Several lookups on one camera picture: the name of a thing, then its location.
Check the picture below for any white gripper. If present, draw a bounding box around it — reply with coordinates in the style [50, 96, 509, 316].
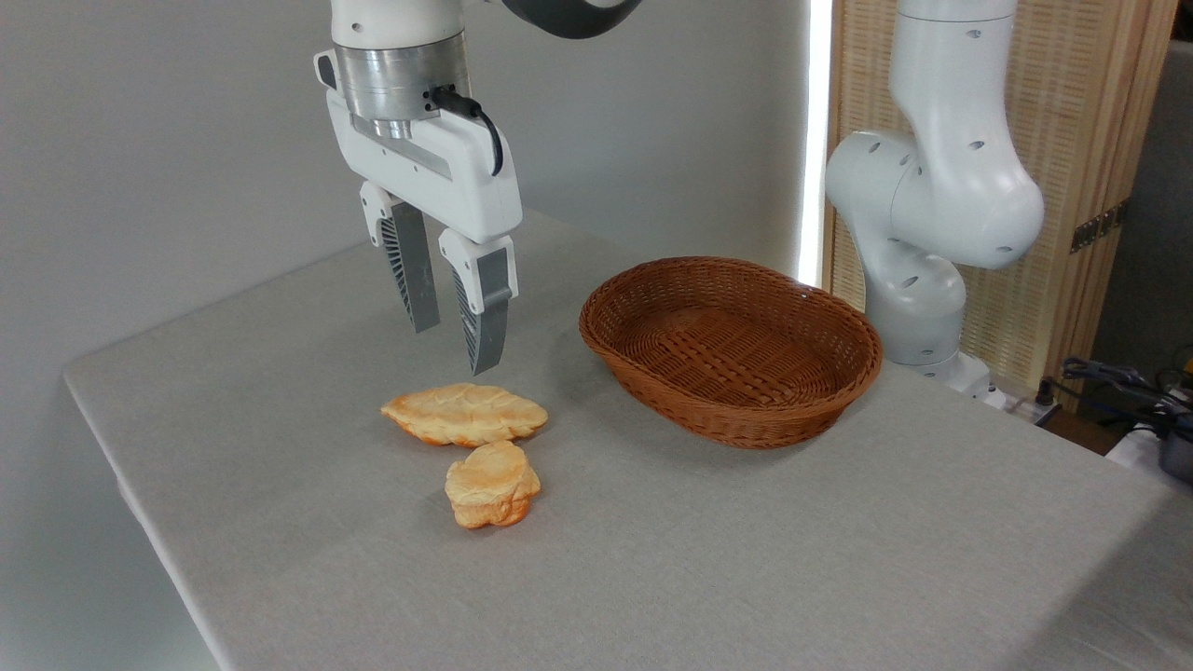
[314, 50, 524, 377]

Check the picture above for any small round bread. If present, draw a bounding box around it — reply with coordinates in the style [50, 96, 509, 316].
[444, 441, 542, 530]

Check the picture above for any long leaf-shaped bread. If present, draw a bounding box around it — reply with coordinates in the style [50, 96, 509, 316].
[380, 382, 550, 448]

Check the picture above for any brown oval wicker basket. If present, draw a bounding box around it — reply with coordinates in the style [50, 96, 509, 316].
[579, 256, 884, 451]

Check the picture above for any grey tablecloth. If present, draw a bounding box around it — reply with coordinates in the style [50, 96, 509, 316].
[62, 209, 1193, 671]

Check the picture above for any dark metal screen hinge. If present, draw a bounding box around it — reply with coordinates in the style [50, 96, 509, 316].
[1069, 199, 1130, 254]

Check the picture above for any light wooden slatted screen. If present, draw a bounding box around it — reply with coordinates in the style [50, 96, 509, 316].
[824, 0, 1181, 404]

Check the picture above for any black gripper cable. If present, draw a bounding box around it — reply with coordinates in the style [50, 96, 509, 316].
[428, 85, 505, 177]

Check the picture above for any black cable bundle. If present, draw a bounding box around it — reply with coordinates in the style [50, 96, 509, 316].
[1061, 356, 1193, 441]

